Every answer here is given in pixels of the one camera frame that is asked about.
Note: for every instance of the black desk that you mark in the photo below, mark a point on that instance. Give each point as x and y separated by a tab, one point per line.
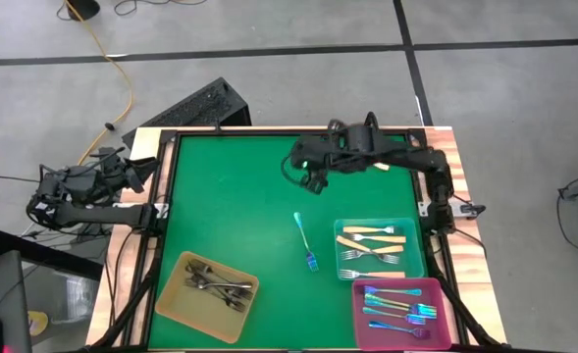
48	255

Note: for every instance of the pink plastic bin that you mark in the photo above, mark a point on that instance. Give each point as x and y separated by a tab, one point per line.
440	314

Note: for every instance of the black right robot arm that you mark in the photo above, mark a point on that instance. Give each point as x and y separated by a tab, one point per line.
406	154

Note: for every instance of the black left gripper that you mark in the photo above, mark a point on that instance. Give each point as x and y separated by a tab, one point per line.
114	176

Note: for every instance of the iridescent blue fork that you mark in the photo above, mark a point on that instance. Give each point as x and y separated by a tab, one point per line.
391	328
384	305
303	235
386	300
391	291
384	314

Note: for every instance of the orange plastic bin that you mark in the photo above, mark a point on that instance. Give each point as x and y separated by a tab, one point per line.
190	318

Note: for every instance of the yellow floor sticker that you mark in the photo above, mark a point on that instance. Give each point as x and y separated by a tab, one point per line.
38	323

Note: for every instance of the black perforated computer case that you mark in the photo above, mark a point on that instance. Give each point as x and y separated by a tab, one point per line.
210	100

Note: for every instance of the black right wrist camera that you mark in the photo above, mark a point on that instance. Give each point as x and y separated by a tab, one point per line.
315	184

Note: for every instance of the teal plastic bin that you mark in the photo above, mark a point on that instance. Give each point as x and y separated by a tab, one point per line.
413	265

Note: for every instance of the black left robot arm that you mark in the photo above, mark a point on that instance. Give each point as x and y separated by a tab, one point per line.
97	213

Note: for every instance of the black aluminium table frame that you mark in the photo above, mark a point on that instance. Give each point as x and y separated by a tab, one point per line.
249	131

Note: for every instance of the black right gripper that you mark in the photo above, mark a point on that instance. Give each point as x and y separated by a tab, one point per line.
313	154

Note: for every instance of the green table mat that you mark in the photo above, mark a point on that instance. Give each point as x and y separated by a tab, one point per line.
249	196

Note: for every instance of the black round stand base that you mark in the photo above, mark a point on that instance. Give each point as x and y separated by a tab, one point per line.
83	7

